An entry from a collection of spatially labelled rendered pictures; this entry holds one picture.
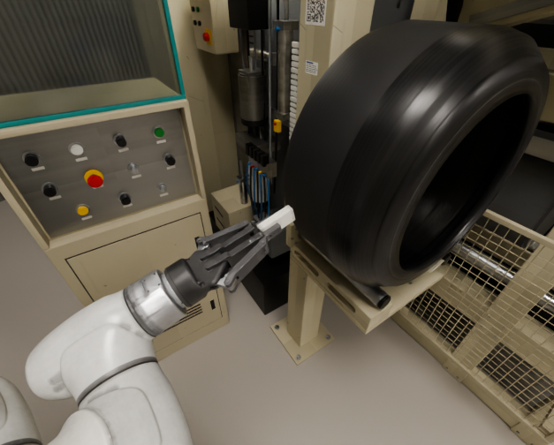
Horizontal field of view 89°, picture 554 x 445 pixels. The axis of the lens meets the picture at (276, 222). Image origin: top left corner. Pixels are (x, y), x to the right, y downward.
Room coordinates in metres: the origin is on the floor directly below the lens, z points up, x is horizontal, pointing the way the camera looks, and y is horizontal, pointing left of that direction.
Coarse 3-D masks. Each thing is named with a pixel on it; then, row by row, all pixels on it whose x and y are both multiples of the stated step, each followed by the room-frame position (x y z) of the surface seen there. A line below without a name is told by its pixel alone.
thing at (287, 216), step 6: (288, 210) 0.40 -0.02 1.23; (276, 216) 0.39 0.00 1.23; (282, 216) 0.39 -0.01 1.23; (288, 216) 0.40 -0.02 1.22; (294, 216) 0.41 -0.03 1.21; (270, 222) 0.38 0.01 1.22; (276, 222) 0.39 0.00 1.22; (282, 222) 0.39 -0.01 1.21; (288, 222) 0.40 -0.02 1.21; (264, 228) 0.37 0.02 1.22; (282, 228) 0.39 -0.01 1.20
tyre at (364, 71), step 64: (384, 64) 0.54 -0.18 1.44; (448, 64) 0.48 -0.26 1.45; (512, 64) 0.49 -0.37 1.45; (320, 128) 0.53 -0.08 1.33; (384, 128) 0.44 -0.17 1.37; (448, 128) 0.42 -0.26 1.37; (512, 128) 0.70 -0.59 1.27; (320, 192) 0.46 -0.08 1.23; (384, 192) 0.39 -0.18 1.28; (448, 192) 0.75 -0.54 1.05; (384, 256) 0.39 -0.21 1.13
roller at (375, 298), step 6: (300, 234) 0.72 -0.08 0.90; (306, 240) 0.69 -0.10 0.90; (312, 246) 0.66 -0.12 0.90; (318, 252) 0.64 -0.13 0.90; (324, 258) 0.61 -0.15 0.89; (330, 264) 0.59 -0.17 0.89; (354, 282) 0.51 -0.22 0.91; (360, 288) 0.49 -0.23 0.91; (366, 288) 0.48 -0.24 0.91; (372, 288) 0.48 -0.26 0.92; (378, 288) 0.47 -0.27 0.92; (366, 294) 0.47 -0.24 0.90; (372, 294) 0.46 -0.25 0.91; (378, 294) 0.46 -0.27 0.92; (384, 294) 0.45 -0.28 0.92; (372, 300) 0.45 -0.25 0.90; (378, 300) 0.44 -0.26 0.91; (384, 300) 0.44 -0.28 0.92; (390, 300) 0.45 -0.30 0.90; (378, 306) 0.43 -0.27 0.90; (384, 306) 0.44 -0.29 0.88
